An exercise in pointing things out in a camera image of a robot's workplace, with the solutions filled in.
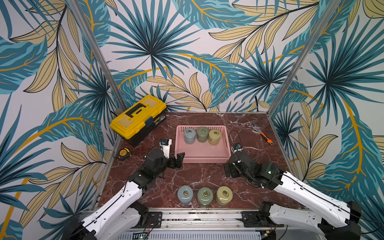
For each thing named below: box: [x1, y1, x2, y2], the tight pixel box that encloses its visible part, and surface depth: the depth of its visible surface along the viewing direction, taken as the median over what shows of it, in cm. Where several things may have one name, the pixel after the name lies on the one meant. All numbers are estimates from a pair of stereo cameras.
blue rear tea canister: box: [184, 128, 197, 145], surface depth 99 cm
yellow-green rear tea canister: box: [208, 129, 222, 146], surface depth 100 cm
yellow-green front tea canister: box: [215, 186, 233, 207], surface depth 76 cm
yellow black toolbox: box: [109, 94, 167, 147], surface depth 95 cm
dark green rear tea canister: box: [196, 126, 209, 143], surface depth 100 cm
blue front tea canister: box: [177, 185, 194, 207], surface depth 75 cm
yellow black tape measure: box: [118, 148, 132, 160], surface depth 95 cm
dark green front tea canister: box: [197, 187, 214, 208], surface depth 75 cm
